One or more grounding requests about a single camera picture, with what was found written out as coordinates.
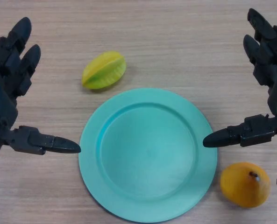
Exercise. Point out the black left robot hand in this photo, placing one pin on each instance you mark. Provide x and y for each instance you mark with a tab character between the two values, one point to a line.
2	109

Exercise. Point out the orange pear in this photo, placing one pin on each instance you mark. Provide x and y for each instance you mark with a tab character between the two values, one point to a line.
241	186

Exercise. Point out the yellow starfruit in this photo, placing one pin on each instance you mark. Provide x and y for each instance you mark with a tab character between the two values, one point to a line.
103	71

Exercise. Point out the green round plate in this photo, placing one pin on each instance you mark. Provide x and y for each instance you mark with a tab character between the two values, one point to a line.
147	154

